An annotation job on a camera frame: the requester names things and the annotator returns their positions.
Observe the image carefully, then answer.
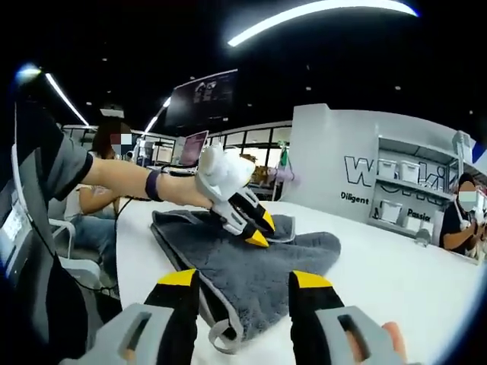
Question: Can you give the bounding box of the metal shelf rack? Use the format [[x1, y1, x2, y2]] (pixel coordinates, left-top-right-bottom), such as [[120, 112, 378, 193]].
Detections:
[[376, 130, 479, 239]]

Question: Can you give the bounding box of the person's own body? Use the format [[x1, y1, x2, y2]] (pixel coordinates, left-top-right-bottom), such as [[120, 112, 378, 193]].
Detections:
[[7, 94, 125, 365]]

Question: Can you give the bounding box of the white table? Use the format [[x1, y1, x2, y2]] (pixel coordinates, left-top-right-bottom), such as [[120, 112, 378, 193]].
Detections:
[[113, 199, 486, 365]]

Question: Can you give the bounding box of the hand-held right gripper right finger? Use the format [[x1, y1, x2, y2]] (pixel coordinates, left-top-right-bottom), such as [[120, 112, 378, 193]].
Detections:
[[288, 270, 409, 365]]

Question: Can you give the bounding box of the ceiling strip light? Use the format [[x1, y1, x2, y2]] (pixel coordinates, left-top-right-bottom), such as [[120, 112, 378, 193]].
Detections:
[[44, 71, 91, 127], [227, 0, 420, 48]]

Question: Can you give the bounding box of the lilac roll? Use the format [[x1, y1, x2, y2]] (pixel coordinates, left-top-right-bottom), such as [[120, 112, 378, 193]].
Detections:
[[268, 169, 301, 183]]

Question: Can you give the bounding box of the person's left hand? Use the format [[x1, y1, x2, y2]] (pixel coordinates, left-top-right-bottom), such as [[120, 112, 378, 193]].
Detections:
[[161, 175, 214, 211]]

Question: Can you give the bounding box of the small grey object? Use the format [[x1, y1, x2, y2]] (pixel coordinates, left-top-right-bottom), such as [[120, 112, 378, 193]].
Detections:
[[415, 227, 433, 247]]

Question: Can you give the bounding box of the white office chair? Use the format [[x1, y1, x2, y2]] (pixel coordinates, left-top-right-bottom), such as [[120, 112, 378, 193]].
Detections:
[[47, 218, 103, 290]]

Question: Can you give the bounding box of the purple screen monitor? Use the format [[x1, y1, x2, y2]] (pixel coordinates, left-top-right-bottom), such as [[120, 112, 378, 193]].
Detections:
[[178, 129, 210, 167]]

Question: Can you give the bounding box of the group of white storage boxes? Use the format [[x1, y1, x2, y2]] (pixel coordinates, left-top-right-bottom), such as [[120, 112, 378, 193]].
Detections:
[[380, 159, 434, 233]]

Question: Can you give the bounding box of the hanging dark monitor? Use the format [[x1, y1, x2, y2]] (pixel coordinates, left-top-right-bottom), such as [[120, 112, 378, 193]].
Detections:
[[164, 68, 239, 129]]

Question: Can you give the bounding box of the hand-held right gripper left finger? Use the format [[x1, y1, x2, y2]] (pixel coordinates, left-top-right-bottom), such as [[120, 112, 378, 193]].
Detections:
[[60, 268, 202, 365]]

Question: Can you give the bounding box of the purple wristband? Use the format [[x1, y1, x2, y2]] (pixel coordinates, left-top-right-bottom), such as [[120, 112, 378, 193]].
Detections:
[[145, 170, 165, 202]]

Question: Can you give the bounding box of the person's right hand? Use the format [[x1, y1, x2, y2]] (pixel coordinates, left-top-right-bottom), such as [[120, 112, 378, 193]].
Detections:
[[381, 321, 407, 364]]

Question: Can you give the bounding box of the grey towel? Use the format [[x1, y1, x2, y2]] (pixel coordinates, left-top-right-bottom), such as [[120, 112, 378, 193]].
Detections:
[[149, 208, 342, 355]]

